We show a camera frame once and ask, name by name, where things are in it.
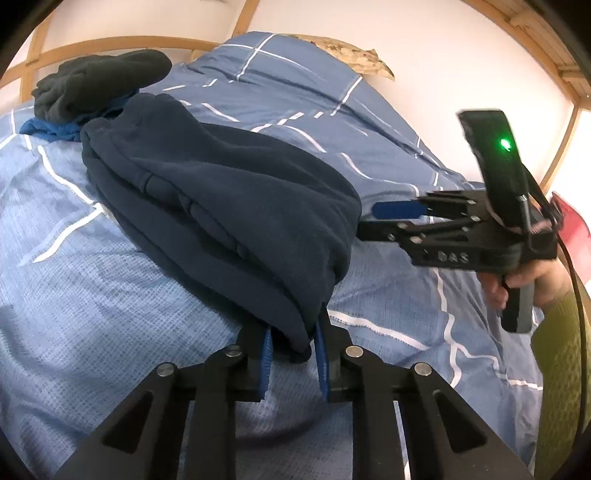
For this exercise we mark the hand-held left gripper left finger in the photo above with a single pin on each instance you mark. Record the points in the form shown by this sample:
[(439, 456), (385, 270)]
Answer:
[(264, 353)]

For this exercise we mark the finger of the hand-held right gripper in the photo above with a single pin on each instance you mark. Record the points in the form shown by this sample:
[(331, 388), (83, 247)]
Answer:
[(397, 210), (383, 230)]

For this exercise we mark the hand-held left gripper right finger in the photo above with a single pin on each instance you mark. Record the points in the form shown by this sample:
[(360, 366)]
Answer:
[(323, 360)]

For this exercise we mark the navy blue pants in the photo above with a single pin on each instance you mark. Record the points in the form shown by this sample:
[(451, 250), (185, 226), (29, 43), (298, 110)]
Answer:
[(221, 207)]

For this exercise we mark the person's right forearm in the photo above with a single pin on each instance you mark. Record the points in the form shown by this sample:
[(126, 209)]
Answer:
[(561, 378)]

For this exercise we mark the person's right hand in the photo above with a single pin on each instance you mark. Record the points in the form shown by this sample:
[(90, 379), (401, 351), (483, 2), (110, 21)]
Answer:
[(547, 277)]

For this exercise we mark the red storage box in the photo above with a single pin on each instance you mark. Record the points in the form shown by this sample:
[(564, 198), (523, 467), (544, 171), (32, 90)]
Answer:
[(575, 221)]

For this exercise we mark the camouflage patterned pillow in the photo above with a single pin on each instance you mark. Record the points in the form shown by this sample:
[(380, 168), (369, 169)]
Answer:
[(355, 55)]

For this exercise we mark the blue checked duvet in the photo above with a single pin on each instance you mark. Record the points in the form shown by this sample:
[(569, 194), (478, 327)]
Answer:
[(92, 314)]

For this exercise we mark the folded blue garment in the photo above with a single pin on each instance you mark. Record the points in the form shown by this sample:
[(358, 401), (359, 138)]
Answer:
[(51, 129)]

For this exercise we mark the folded dark grey garment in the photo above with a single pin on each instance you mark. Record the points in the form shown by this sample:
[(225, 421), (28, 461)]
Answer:
[(97, 78)]

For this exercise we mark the wooden bunk bed frame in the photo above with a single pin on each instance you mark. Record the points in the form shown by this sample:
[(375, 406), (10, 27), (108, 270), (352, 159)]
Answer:
[(565, 69)]

